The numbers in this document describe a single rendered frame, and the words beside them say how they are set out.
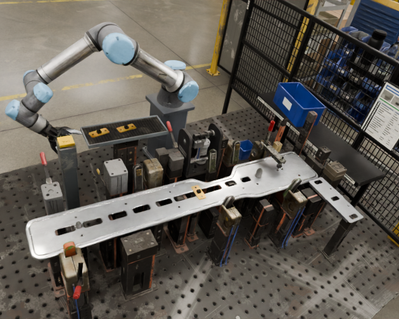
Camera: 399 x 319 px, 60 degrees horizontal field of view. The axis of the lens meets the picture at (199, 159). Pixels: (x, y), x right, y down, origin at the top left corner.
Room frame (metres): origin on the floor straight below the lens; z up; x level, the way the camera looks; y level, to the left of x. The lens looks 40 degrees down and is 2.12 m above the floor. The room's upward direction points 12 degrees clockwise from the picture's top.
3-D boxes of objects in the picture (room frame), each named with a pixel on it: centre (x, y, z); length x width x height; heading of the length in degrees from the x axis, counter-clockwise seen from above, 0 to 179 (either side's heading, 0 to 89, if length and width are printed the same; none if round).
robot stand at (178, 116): (1.68, 0.23, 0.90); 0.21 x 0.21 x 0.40; 43
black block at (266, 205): (1.14, -0.35, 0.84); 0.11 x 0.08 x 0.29; 36
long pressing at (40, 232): (1.10, -0.01, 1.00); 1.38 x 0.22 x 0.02; 126
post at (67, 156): (1.11, 0.57, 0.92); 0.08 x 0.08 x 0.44; 36
